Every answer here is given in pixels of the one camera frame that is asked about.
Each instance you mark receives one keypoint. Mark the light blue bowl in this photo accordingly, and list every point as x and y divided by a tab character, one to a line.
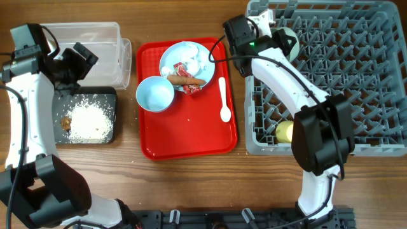
155	94

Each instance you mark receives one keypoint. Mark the brown food scrap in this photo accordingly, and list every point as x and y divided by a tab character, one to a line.
66	123

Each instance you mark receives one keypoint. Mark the yellow plastic cup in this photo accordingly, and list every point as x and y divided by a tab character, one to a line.
284	131

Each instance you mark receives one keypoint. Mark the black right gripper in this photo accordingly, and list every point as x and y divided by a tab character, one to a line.
277	37

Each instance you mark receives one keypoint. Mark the black waste tray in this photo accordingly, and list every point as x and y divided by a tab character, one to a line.
64	99

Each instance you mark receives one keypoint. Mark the brown sausage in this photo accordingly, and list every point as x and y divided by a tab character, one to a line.
182	80

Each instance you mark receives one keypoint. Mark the red snack wrapper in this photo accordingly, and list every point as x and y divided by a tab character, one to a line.
180	70

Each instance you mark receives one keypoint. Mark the light blue plate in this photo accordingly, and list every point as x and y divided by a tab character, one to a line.
205	74

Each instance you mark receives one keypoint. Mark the red serving tray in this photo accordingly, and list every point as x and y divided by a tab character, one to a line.
192	125

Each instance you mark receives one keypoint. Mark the grey dishwasher rack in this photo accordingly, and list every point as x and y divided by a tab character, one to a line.
358	49

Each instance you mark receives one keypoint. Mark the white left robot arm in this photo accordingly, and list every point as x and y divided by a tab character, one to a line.
37	186

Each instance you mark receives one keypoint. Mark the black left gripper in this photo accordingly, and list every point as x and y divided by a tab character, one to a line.
83	66

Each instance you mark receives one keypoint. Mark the green bowl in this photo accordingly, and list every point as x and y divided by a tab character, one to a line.
294	41

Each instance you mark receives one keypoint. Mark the white plastic spoon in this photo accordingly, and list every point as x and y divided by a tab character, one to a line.
225	112

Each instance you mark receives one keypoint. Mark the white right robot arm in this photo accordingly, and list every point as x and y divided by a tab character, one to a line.
323	135

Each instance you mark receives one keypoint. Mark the clear plastic bin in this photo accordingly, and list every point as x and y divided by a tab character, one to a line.
113	69

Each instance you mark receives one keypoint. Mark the white rice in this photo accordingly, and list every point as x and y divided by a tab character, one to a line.
92	121

